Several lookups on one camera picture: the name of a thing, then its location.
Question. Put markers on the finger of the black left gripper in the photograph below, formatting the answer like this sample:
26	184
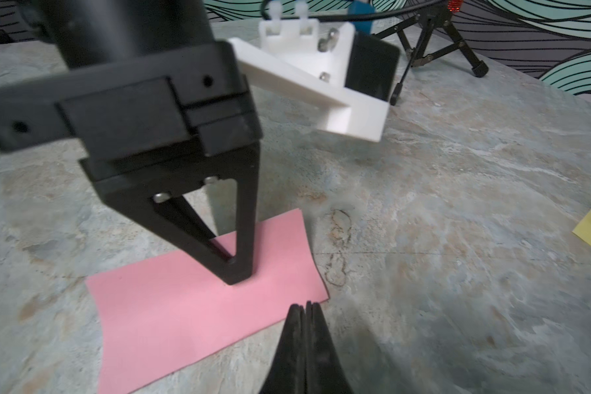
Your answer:
247	183

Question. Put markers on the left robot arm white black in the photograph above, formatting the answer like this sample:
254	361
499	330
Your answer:
92	33

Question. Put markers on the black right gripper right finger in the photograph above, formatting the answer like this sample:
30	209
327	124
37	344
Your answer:
323	371

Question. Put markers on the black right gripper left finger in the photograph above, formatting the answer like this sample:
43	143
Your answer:
287	371

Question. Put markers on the pink square paper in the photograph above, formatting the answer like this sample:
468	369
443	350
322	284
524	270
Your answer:
162	314

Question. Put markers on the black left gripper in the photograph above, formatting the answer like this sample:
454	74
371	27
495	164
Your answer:
154	128

